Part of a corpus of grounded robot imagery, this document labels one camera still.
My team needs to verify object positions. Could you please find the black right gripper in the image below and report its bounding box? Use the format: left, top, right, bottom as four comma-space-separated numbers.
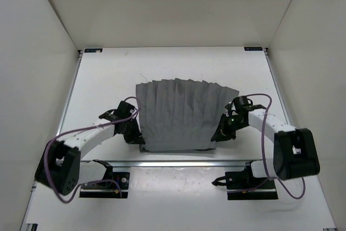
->
212, 114, 248, 142

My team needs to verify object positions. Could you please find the grey pleated skirt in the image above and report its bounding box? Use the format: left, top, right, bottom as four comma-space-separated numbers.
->
136, 78, 239, 153

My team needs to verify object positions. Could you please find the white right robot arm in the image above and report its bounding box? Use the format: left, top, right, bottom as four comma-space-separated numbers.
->
211, 104, 320, 188

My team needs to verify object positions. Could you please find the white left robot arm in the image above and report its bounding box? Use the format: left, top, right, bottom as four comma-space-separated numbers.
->
34, 105, 144, 200

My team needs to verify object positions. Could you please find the right corner label sticker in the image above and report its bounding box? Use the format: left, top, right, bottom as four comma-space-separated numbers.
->
244, 47, 263, 51

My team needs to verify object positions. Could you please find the corner label sticker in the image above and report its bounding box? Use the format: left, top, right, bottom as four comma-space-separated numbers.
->
84, 48, 103, 53
244, 47, 263, 51

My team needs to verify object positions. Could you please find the left corner label sticker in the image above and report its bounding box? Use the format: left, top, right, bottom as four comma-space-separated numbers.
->
84, 48, 103, 53

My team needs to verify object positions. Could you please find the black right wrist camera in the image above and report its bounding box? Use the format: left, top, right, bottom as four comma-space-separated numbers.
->
232, 96, 253, 114

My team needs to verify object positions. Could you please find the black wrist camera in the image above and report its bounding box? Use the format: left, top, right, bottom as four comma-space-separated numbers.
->
232, 96, 253, 114
114, 101, 136, 119

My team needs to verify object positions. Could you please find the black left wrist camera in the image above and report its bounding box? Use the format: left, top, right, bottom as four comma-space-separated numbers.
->
114, 101, 136, 119

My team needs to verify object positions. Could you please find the aluminium table rail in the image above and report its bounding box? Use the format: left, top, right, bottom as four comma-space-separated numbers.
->
81, 160, 274, 169

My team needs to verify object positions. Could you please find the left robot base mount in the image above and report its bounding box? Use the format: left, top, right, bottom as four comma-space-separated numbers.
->
79, 167, 130, 199

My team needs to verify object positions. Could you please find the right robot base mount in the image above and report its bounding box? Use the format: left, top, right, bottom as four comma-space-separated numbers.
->
211, 166, 278, 201

